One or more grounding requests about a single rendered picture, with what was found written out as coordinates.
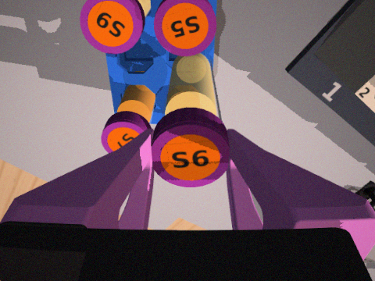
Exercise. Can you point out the grey flat mat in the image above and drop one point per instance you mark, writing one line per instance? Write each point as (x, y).
(55, 99)

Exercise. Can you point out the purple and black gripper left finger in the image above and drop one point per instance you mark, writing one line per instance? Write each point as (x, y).
(93, 194)

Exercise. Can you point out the white button box with label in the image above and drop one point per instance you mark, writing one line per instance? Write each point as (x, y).
(368, 192)

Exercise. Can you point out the blue tube rack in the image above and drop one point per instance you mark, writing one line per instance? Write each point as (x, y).
(149, 57)

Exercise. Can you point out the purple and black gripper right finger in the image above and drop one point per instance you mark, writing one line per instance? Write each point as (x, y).
(291, 197)

